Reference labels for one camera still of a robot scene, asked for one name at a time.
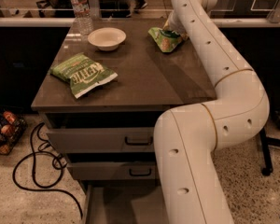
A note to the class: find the green kettle chip bag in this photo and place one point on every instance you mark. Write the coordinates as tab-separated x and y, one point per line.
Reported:
82	74

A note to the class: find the green rice chip bag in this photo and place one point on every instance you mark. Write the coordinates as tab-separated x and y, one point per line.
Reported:
166	40

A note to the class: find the grey drawer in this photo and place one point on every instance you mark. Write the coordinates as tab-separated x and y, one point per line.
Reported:
103	132
112	166
131	202

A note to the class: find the black rolling stand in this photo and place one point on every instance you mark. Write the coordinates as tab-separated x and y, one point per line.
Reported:
265	142

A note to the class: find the black wire basket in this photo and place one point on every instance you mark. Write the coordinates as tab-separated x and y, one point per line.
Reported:
11	129

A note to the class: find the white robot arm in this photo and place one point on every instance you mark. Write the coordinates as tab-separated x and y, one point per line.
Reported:
185	136

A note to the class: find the white bowl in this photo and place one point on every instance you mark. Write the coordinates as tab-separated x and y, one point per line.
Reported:
107	39

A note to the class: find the metal railing post left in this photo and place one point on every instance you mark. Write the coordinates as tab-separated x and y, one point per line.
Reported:
95	8

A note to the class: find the top grey drawer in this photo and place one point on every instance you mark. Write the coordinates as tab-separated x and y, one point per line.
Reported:
103	132

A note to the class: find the clear plastic water bottle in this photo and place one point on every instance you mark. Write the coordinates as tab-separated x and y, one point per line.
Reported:
83	16

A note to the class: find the middle grey drawer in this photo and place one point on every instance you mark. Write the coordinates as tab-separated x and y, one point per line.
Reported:
112	166

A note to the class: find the bottom grey drawer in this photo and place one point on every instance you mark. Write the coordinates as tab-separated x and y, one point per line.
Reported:
131	202

